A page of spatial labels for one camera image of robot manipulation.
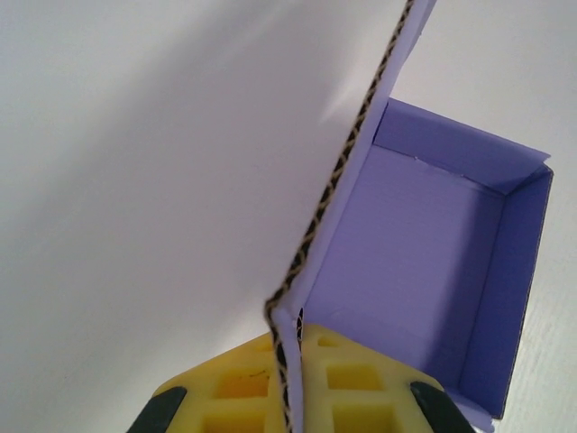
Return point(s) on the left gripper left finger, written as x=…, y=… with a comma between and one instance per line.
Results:
x=203, y=397

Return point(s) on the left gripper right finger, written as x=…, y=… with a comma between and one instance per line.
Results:
x=360, y=397

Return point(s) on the purple paper box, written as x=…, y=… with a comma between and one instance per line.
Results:
x=405, y=248

